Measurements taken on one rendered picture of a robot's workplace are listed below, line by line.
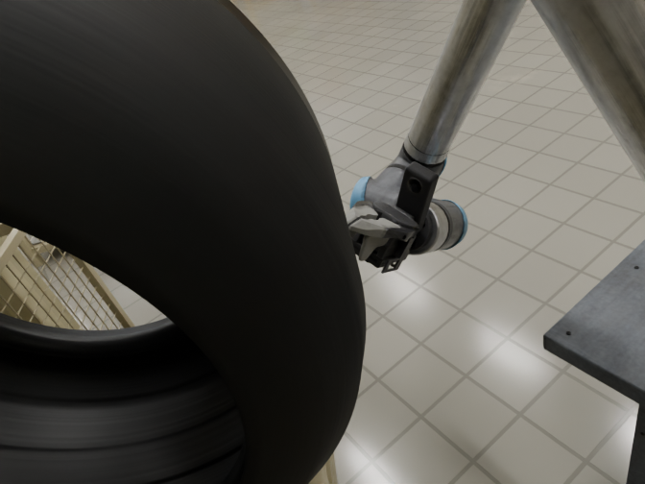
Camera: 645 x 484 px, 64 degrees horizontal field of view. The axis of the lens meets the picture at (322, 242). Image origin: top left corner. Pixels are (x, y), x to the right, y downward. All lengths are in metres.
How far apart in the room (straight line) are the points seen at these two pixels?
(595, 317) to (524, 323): 0.80
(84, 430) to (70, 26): 0.56
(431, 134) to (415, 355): 1.00
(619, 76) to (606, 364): 0.53
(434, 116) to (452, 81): 0.08
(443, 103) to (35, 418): 0.76
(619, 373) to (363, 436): 0.88
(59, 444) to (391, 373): 1.24
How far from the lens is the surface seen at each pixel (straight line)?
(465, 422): 1.65
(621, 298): 1.12
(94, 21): 0.26
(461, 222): 0.94
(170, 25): 0.29
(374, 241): 0.70
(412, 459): 1.60
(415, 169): 0.75
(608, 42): 0.64
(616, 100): 0.66
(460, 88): 0.91
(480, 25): 0.85
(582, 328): 1.06
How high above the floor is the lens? 1.39
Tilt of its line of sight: 36 degrees down
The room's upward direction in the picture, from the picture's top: 19 degrees counter-clockwise
